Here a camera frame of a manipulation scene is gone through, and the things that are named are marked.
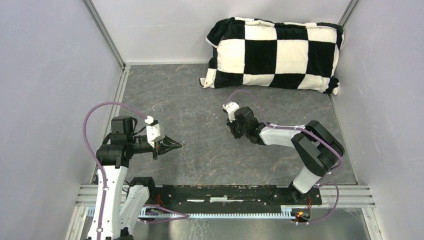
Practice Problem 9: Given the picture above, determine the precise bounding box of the white toothed cable strip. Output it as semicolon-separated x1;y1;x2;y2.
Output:
138;207;295;220

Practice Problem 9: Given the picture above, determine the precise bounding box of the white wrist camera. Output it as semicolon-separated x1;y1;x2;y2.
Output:
144;115;166;148
222;101;240;123

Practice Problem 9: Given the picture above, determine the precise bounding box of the black white checkered pillow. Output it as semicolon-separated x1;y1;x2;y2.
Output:
199;17;344;95

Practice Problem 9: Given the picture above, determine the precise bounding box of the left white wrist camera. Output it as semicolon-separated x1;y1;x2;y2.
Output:
144;115;166;148

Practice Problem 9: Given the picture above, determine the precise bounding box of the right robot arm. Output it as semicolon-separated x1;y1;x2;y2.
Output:
222;102;345;204

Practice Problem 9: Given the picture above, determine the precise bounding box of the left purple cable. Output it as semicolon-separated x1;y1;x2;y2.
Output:
82;101;148;240

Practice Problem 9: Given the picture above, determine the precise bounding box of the right base circuit board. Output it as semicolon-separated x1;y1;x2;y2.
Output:
291;210;311;222

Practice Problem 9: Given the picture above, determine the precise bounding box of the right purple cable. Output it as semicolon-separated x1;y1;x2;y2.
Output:
223;89;344;225

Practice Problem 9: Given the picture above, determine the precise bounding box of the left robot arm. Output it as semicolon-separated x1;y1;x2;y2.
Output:
87;116;183;240

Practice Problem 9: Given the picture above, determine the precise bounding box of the purple cable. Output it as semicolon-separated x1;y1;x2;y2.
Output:
82;101;148;240
223;89;344;225

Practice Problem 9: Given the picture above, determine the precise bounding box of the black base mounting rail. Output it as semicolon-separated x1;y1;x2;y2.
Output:
147;185;323;215

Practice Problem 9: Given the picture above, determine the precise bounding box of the aluminium frame rail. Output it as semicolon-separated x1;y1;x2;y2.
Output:
75;184;376;208

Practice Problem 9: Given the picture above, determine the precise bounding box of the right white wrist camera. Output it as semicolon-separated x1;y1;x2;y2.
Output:
222;101;240;123

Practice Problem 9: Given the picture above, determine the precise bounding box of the left base circuit board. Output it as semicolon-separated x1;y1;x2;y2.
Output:
143;206;164;216

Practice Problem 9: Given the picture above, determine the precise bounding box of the base circuit board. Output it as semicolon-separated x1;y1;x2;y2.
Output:
143;206;164;216
291;210;311;222

